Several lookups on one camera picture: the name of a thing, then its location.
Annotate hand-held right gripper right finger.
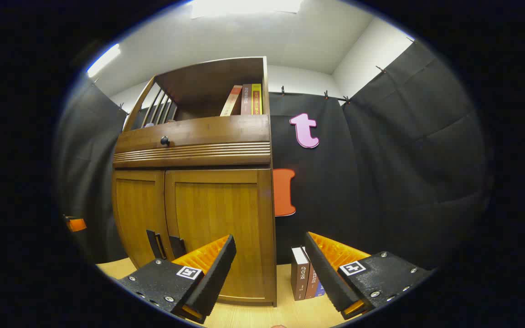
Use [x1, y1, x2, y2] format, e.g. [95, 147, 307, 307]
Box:
[304, 231, 435, 321]

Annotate wooden double-door shoe cabinet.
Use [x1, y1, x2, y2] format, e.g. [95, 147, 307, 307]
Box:
[111, 56, 278, 307]

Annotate large ceiling light panel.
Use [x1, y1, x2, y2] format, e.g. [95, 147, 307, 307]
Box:
[191, 0, 304, 19]

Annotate tan red book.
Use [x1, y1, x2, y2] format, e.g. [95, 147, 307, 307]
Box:
[220, 85, 243, 117]

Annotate small ceiling light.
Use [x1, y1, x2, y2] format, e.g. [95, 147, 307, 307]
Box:
[86, 43, 122, 78]

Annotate black backdrop cloth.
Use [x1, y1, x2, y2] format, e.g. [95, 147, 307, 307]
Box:
[55, 39, 493, 269]

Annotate wooden cabinet door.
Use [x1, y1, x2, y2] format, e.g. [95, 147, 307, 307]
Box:
[112, 169, 170, 269]
[165, 169, 276, 305]

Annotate orange-brown book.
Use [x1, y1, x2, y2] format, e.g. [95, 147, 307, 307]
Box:
[304, 248, 320, 299]

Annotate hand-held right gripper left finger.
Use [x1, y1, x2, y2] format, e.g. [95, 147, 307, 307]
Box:
[116, 234, 237, 325]

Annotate white-topped brown book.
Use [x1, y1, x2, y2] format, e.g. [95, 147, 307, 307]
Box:
[291, 247, 311, 301]

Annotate yellow book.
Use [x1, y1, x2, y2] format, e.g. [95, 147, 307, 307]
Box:
[251, 83, 263, 115]

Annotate dark brown book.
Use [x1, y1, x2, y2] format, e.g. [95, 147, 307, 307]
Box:
[241, 83, 253, 115]

